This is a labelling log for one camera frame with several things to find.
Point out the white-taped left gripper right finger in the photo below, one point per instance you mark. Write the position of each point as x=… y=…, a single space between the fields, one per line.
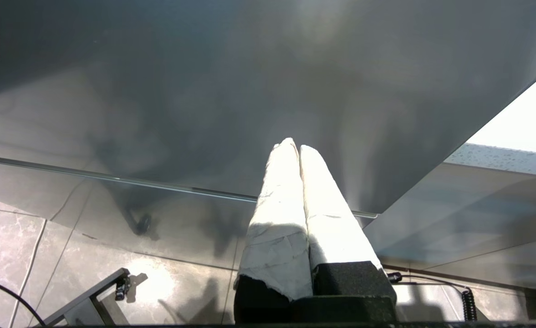
x=336 y=232

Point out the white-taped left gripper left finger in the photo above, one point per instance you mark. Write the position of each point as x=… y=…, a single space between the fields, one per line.
x=277 y=237

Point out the grey under-counter cabinet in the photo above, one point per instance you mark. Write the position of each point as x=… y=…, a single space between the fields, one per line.
x=477 y=214

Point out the grey tall cabinet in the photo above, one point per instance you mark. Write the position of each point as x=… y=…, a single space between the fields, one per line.
x=158 y=91

